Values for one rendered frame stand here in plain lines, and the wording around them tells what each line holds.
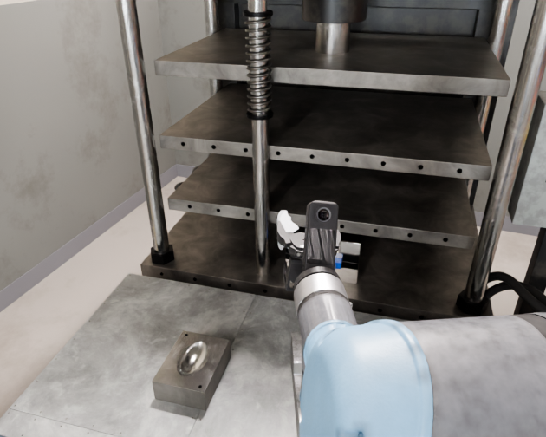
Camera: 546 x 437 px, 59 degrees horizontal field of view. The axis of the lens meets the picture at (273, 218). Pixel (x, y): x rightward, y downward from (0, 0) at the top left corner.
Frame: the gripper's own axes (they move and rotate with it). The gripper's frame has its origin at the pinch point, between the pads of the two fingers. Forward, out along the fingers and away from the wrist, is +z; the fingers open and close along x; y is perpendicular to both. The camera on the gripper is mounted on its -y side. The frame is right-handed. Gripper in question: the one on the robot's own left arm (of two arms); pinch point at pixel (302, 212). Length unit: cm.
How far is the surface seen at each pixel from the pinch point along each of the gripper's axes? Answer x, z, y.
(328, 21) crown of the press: 17, 91, -22
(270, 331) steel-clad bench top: 6, 40, 65
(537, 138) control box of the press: 78, 54, -2
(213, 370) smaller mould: -12, 19, 61
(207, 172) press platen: -18, 112, 44
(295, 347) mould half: 10, 22, 54
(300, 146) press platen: 12, 74, 15
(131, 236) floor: -71, 235, 156
